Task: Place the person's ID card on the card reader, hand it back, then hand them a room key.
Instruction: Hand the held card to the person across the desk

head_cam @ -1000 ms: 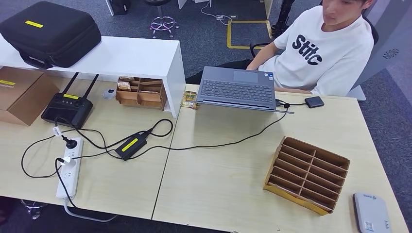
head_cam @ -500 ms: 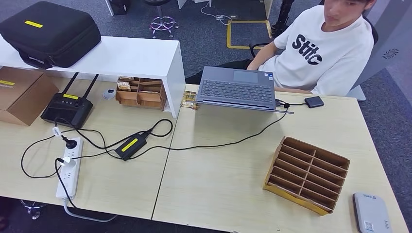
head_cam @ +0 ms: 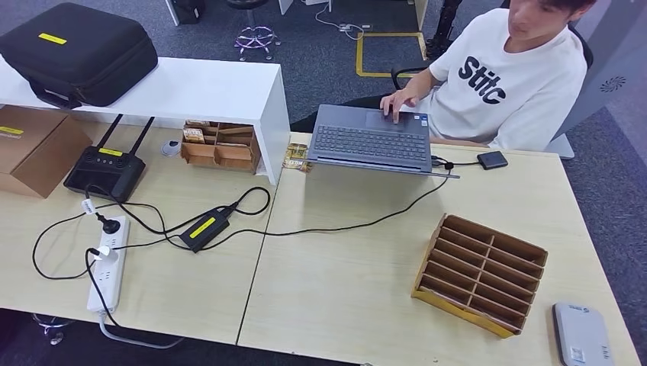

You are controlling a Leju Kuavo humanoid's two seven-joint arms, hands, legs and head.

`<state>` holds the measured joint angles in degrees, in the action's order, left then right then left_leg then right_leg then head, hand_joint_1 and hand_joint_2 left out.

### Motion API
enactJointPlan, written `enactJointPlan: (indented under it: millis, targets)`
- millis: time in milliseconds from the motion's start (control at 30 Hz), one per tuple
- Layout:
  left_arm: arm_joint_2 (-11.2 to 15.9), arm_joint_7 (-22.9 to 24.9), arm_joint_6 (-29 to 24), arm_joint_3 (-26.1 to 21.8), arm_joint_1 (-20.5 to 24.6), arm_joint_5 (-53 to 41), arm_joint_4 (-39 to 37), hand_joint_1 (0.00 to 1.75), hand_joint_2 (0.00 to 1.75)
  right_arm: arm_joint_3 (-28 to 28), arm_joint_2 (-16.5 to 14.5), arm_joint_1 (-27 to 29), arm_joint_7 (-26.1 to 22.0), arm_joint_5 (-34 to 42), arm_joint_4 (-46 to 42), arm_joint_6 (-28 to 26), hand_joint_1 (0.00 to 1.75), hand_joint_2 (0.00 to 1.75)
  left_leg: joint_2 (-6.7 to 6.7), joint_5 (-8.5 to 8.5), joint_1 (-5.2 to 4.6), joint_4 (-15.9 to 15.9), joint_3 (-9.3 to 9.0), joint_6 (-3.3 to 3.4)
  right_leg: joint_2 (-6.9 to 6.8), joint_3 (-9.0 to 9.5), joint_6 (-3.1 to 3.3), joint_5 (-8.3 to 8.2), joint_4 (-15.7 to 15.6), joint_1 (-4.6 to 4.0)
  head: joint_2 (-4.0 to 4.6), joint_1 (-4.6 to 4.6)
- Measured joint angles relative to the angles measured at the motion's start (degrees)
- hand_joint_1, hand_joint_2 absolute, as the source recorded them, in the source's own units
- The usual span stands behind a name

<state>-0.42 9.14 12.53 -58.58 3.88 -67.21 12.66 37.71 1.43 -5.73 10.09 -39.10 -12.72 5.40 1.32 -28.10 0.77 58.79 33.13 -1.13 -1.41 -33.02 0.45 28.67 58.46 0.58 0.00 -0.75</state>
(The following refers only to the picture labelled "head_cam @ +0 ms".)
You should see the chrome chair base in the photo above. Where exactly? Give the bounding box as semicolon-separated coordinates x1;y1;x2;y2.
31;313;77;347

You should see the black router with antennas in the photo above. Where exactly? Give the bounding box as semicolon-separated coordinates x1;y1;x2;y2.
63;114;156;203

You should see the short black usb cable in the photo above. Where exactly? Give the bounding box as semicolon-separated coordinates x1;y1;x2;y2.
430;155;480;170

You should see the large cardboard slotted organizer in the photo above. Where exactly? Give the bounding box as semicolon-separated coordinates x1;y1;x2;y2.
410;213;549;339

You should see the black upright stand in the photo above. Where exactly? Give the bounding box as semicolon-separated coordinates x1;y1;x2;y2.
426;0;463;60

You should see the white desk shelf riser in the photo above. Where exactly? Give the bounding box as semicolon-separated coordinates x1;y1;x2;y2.
0;56;291;186

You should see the black power adapter yellow label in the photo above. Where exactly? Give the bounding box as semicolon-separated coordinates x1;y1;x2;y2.
179;207;231;254

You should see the small cardboard card organizer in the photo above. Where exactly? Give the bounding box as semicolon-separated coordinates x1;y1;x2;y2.
180;120;262;175

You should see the white power strip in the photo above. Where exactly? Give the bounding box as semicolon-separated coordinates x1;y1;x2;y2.
86;215;131;314

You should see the black laptop power cable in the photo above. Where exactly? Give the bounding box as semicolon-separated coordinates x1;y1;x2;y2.
198;156;452;252

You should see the grey laptop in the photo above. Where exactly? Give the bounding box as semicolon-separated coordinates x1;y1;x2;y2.
291;104;461;179

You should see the grey card reader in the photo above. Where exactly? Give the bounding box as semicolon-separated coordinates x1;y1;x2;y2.
552;302;616;366

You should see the black carrying case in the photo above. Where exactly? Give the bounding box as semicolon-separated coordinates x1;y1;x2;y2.
0;2;159;110

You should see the grey power strip cord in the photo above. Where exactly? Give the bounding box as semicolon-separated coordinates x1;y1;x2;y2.
97;310;184;350

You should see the white floor cable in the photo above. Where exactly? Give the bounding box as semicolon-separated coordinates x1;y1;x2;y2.
314;2;365;41

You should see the chrome base stool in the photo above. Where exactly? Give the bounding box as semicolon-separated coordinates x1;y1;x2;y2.
226;0;282;62

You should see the gold key card pile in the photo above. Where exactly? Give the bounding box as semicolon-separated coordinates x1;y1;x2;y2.
282;143;312;174

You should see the black cable with white plug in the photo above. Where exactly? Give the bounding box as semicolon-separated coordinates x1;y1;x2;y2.
31;210;183;329

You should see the small black box device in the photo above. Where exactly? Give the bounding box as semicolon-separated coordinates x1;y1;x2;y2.
476;150;509;171

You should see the yellow floor tape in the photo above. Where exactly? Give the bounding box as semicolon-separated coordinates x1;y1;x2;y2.
356;32;427;79

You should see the person's right hand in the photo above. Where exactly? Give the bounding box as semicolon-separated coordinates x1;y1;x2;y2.
380;86;421;125

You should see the person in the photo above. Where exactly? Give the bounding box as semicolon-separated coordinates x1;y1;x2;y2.
290;0;597;153

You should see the black floor box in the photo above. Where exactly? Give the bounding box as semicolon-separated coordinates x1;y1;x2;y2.
172;0;206;25

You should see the brown cardboard box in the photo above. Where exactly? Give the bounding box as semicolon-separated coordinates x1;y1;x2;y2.
0;104;93;199

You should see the grey partition screen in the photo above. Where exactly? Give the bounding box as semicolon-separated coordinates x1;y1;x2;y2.
548;0;647;160

